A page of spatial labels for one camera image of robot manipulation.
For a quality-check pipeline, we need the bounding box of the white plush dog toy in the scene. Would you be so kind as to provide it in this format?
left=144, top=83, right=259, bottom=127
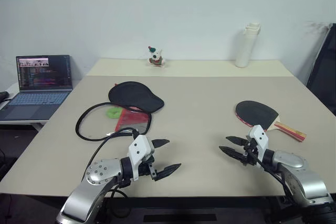
left=146, top=45, right=167, bottom=69

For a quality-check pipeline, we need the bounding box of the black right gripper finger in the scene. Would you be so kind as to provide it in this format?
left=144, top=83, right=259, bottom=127
left=218, top=146, right=245, bottom=162
left=225, top=136, right=248, bottom=146

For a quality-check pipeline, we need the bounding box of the black office chair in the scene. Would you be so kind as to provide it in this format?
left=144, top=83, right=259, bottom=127
left=306, top=23, right=336, bottom=117

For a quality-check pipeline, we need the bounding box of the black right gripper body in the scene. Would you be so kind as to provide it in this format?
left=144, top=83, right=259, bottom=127
left=242, top=136, right=261, bottom=167

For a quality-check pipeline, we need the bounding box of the black rubber table tennis paddle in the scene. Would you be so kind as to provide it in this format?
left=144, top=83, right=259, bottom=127
left=234, top=100, right=308, bottom=143

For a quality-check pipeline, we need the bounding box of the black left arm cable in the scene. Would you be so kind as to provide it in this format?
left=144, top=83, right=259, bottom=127
left=85, top=127, right=140, bottom=218

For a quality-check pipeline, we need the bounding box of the white water bottle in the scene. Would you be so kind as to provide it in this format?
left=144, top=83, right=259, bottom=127
left=234, top=21, right=261, bottom=68

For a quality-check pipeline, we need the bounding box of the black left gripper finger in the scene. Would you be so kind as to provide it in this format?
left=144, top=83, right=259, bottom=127
left=152, top=138, right=171, bottom=150
left=153, top=163, right=182, bottom=182

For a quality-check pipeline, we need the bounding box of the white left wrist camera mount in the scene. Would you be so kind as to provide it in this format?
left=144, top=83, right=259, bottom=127
left=127, top=134, right=156, bottom=182

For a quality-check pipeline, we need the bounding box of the black red paddle case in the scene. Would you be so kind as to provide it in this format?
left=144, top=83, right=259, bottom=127
left=75, top=81, right=165, bottom=142

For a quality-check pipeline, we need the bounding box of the open grey laptop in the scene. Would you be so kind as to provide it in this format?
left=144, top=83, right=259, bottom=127
left=0, top=55, right=74, bottom=121

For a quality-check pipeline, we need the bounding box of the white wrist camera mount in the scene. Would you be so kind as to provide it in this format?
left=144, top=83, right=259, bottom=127
left=247, top=124, right=269, bottom=159
left=127, top=134, right=156, bottom=182

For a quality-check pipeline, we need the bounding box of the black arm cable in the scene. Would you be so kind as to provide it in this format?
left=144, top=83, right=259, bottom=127
left=246, top=145, right=292, bottom=204
left=85, top=127, right=140, bottom=218

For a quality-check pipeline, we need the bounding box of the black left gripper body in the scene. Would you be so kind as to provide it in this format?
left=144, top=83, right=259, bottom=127
left=138, top=152, right=159, bottom=182

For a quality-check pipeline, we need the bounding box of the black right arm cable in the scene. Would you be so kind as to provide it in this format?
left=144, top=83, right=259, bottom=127
left=246, top=145, right=292, bottom=204

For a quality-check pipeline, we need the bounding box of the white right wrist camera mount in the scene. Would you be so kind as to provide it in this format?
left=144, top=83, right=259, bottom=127
left=247, top=124, right=269, bottom=159

